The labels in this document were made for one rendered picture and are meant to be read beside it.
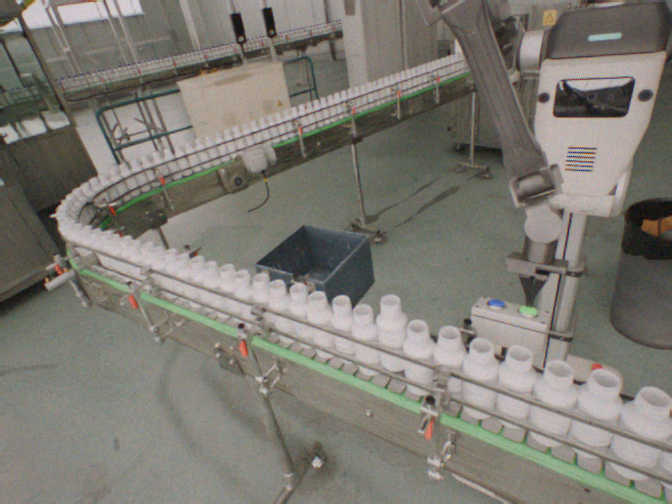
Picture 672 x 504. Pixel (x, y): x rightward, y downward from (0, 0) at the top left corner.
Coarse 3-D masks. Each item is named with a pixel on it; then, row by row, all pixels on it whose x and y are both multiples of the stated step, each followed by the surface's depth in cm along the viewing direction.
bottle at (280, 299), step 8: (280, 280) 93; (272, 288) 93; (280, 288) 91; (272, 296) 92; (280, 296) 91; (288, 296) 93; (272, 304) 92; (280, 304) 92; (288, 304) 92; (288, 312) 93; (280, 320) 94; (288, 320) 94; (280, 328) 95; (288, 328) 95; (280, 336) 98; (296, 336) 97
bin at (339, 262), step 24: (288, 240) 156; (312, 240) 165; (336, 240) 157; (360, 240) 150; (264, 264) 146; (288, 264) 158; (312, 264) 172; (336, 264) 165; (360, 264) 145; (312, 288) 130; (336, 288) 134; (360, 288) 149
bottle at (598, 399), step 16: (592, 384) 59; (608, 384) 61; (576, 400) 63; (592, 400) 60; (608, 400) 59; (592, 416) 60; (608, 416) 59; (576, 432) 64; (592, 432) 62; (592, 448) 64; (608, 448) 64
